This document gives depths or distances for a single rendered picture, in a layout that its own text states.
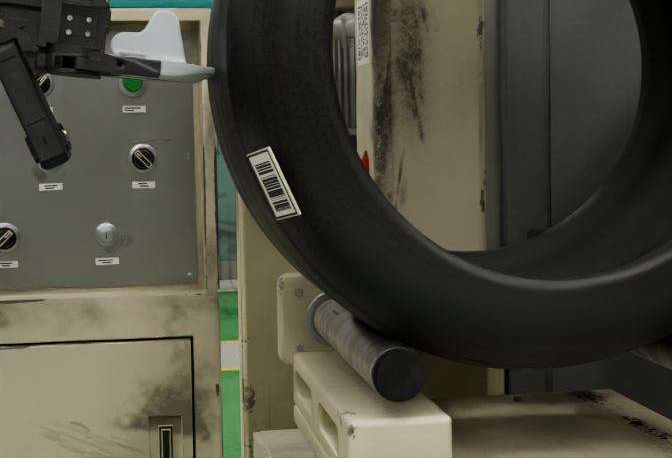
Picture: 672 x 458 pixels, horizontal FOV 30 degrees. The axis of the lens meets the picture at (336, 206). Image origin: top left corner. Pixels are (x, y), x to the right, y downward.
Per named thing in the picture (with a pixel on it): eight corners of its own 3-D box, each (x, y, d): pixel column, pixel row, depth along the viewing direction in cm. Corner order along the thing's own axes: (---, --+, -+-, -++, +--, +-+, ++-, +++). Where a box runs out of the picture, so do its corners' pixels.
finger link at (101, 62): (162, 59, 105) (55, 47, 104) (160, 77, 105) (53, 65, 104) (160, 62, 110) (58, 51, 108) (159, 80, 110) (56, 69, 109)
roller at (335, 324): (304, 312, 137) (338, 289, 138) (326, 346, 138) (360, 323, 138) (362, 369, 103) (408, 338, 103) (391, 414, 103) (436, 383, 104)
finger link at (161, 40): (223, 15, 107) (114, 2, 106) (216, 84, 108) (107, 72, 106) (220, 18, 110) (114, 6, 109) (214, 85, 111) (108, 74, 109)
